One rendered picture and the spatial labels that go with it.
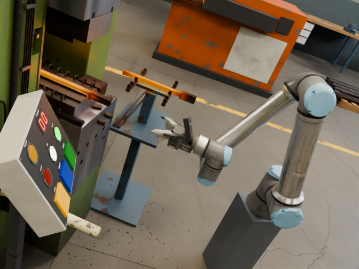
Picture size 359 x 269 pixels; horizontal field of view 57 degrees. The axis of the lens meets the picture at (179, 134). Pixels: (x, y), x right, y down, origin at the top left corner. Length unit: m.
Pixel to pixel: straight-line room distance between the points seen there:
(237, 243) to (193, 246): 0.49
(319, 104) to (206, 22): 3.62
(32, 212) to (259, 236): 1.35
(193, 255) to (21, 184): 1.62
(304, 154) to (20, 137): 1.09
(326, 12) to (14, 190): 8.88
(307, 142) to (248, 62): 3.64
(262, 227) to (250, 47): 3.41
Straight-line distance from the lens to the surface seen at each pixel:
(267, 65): 5.06
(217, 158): 1.44
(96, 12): 1.34
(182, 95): 1.91
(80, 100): 1.51
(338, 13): 9.44
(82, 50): 1.78
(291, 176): 1.55
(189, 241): 2.40
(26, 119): 0.98
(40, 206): 0.94
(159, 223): 2.41
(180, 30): 4.88
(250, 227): 1.88
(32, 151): 0.91
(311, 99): 1.34
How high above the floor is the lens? 1.75
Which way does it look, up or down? 31 degrees down
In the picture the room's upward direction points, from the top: 21 degrees clockwise
